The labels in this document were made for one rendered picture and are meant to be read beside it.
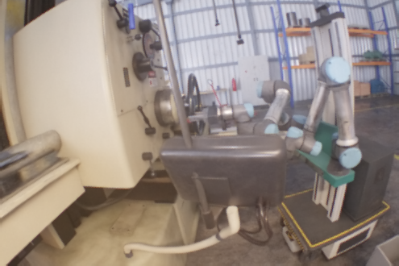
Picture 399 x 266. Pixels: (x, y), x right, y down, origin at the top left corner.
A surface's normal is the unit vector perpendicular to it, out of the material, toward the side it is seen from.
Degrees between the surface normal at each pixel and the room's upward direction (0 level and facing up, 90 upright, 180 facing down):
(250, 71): 90
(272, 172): 109
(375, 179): 90
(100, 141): 90
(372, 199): 90
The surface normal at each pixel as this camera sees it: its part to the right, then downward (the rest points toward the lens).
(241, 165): -0.29, 0.54
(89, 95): -0.11, 0.21
